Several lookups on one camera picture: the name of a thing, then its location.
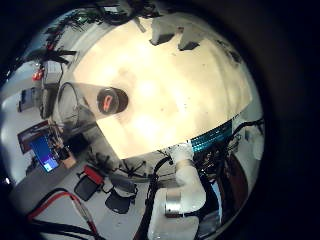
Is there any teal aluminium frame rail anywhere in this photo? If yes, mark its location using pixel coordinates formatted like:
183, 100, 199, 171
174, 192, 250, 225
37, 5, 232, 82
190, 119, 234, 154

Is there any black cable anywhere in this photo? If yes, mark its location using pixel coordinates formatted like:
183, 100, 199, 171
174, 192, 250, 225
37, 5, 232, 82
28, 218, 108, 240

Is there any brown framed board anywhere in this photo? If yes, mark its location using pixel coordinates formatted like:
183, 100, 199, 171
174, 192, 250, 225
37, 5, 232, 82
17, 119, 51, 154

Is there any small red object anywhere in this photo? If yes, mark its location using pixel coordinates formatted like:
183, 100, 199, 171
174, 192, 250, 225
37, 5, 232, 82
32, 68, 45, 82

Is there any grey equipment case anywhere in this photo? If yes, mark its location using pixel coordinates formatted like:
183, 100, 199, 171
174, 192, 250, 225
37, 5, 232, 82
18, 87, 44, 113

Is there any grey box cabinet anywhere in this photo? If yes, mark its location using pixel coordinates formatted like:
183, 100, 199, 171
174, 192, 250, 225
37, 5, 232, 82
43, 61, 64, 88

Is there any black braided cable loom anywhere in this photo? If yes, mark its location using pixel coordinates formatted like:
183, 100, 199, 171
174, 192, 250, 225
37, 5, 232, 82
134, 156, 174, 240

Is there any black star chair base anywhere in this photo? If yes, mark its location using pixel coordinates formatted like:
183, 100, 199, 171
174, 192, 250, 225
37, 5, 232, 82
119, 159, 148, 179
88, 151, 114, 174

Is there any narrow door window pane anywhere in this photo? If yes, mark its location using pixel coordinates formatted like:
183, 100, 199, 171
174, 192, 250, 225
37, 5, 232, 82
213, 181, 223, 221

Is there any red cable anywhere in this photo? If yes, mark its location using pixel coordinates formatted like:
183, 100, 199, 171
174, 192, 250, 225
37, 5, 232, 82
26, 189, 99, 238

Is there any small cardboard box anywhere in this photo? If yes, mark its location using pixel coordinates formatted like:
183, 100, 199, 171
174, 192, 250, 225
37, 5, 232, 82
61, 154, 78, 170

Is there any clear glass vase dark base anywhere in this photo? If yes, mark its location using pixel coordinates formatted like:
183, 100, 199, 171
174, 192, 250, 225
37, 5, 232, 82
57, 81, 130, 129

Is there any blue lit computer monitor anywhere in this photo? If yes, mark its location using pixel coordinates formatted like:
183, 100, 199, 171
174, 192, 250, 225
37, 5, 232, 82
29, 134, 61, 174

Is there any black office chair red back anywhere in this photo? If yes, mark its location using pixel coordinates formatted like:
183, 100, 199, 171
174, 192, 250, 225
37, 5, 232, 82
73, 164, 106, 202

